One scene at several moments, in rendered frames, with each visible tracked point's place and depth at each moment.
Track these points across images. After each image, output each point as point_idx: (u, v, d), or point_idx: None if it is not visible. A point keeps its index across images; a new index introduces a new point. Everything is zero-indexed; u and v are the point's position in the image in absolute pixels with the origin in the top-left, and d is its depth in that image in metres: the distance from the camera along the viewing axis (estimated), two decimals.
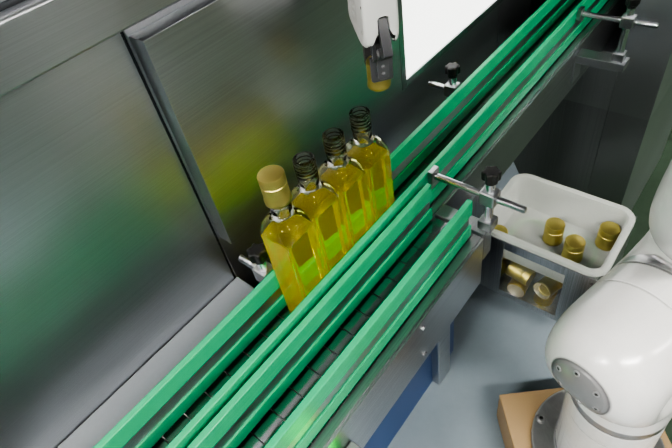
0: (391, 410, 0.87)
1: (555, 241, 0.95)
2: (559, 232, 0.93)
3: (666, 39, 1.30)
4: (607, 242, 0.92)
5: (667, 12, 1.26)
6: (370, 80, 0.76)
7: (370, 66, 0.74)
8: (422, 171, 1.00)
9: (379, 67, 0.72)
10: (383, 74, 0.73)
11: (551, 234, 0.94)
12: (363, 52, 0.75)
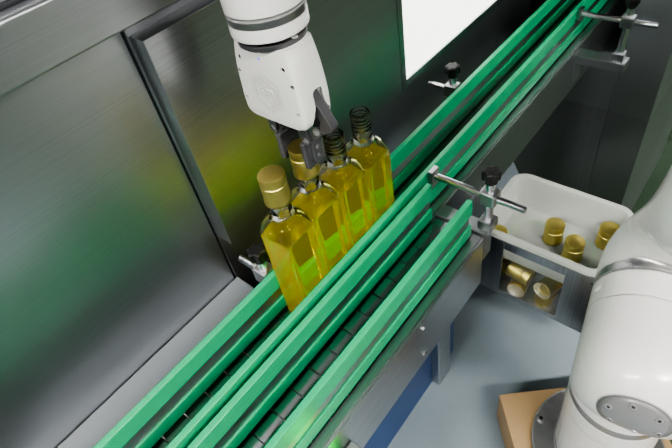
0: (391, 410, 0.87)
1: (555, 241, 0.95)
2: (559, 232, 0.93)
3: (666, 39, 1.30)
4: (607, 242, 0.92)
5: (667, 12, 1.26)
6: (302, 169, 0.65)
7: (299, 154, 0.64)
8: (422, 171, 1.00)
9: (314, 149, 0.62)
10: (319, 155, 0.64)
11: (551, 234, 0.94)
12: (280, 145, 0.65)
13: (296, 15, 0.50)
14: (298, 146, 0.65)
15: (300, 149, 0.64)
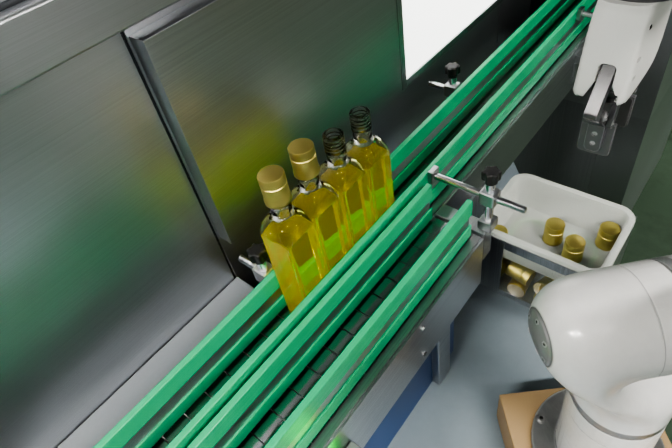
0: (391, 410, 0.87)
1: (555, 241, 0.95)
2: (559, 232, 0.93)
3: (666, 39, 1.30)
4: (607, 242, 0.92)
5: None
6: (302, 170, 0.65)
7: (299, 154, 0.64)
8: (422, 171, 1.00)
9: (589, 132, 0.53)
10: (592, 144, 0.54)
11: (551, 234, 0.94)
12: None
13: None
14: (298, 146, 0.65)
15: (300, 149, 0.64)
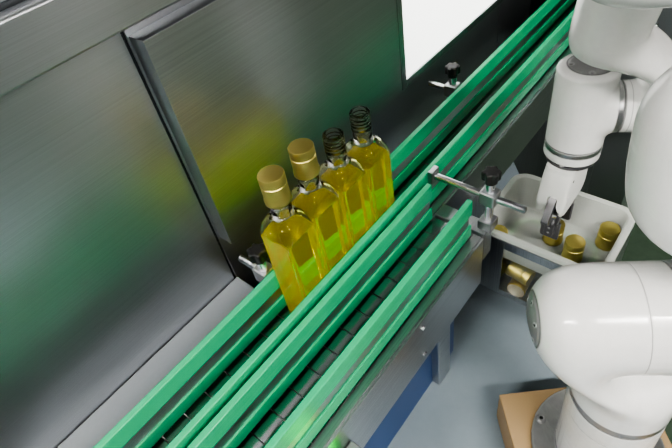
0: (391, 410, 0.87)
1: (555, 241, 0.95)
2: (559, 232, 0.93)
3: None
4: (607, 242, 0.92)
5: (667, 12, 1.26)
6: (302, 170, 0.65)
7: (299, 154, 0.64)
8: (422, 171, 1.00)
9: (545, 227, 0.91)
10: (547, 233, 0.92)
11: None
12: None
13: (563, 157, 0.79)
14: (298, 146, 0.65)
15: (300, 149, 0.64)
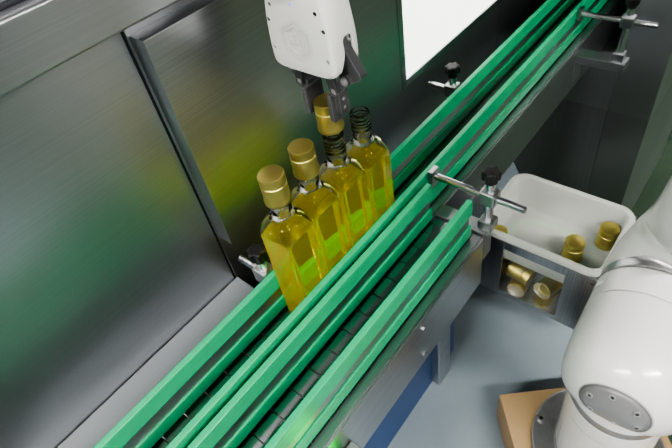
0: (391, 410, 0.87)
1: (342, 118, 0.67)
2: None
3: (666, 39, 1.30)
4: (607, 242, 0.92)
5: (667, 12, 1.26)
6: (302, 170, 0.65)
7: (299, 154, 0.64)
8: (422, 171, 1.00)
9: (341, 101, 0.63)
10: (344, 108, 0.64)
11: None
12: (305, 99, 0.65)
13: None
14: (298, 146, 0.65)
15: (300, 149, 0.64)
